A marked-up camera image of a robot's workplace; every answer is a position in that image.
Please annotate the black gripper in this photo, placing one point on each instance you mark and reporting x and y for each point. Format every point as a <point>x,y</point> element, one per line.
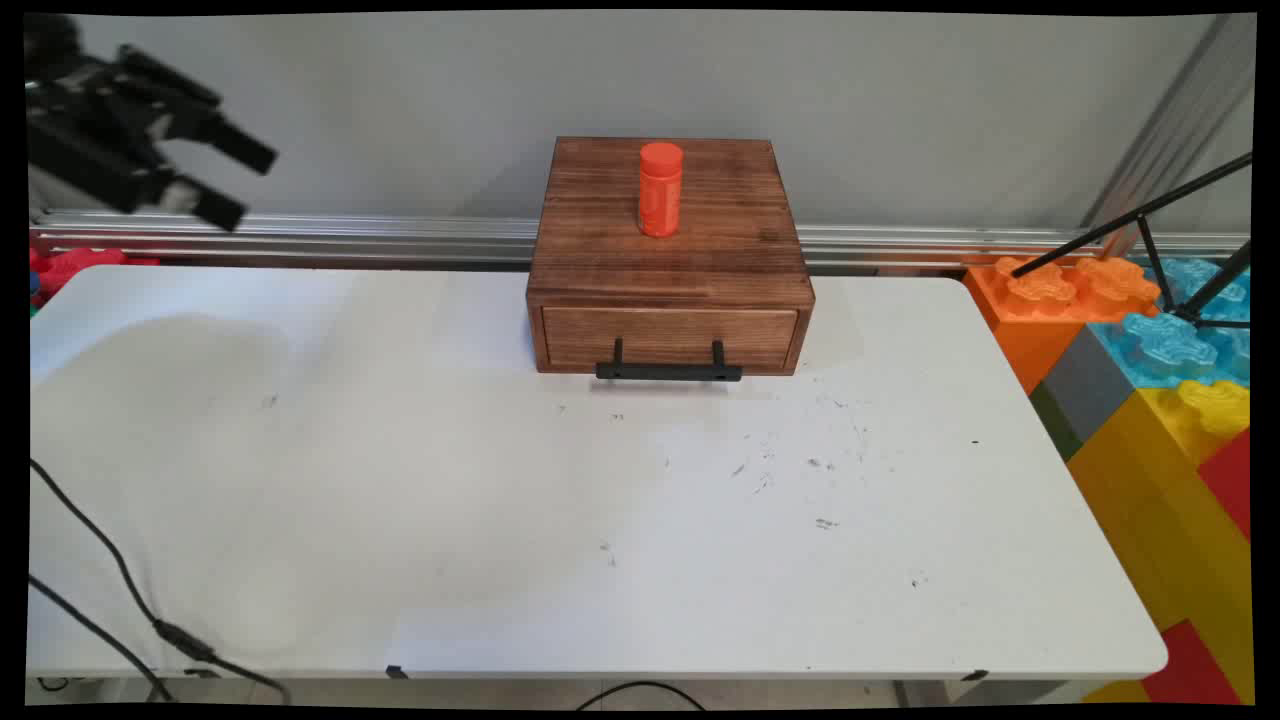
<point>95,140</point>

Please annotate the red giant toy brick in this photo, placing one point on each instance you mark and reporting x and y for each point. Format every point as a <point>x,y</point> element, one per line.
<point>85,265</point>

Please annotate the orange plastic bottle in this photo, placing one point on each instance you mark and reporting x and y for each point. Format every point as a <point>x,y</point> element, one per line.
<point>660,195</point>

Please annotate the dark wooden drawer cabinet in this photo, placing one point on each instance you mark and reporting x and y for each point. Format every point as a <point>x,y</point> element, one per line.
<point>720,250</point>

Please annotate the orange giant toy brick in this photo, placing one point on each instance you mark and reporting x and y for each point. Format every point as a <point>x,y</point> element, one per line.
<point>1030,340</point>

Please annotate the green giant toy brick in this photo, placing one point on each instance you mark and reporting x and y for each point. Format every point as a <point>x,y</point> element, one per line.
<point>1055,425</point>

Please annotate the black tripod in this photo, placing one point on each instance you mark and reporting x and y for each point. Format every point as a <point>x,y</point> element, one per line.
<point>1100,232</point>

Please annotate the grey giant toy brick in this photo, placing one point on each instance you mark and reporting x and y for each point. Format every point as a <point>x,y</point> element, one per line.
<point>1085,390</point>

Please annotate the blue giant toy brick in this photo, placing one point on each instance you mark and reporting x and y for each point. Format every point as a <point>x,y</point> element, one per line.
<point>1170,345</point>

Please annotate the yellow giant toy brick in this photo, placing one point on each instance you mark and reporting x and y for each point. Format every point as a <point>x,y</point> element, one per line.
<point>1150,500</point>

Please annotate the horizontal aluminium rail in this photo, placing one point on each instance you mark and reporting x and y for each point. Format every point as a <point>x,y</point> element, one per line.
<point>350,238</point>

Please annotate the slanted aluminium post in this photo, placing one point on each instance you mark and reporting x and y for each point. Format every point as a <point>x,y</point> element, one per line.
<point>1190,110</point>

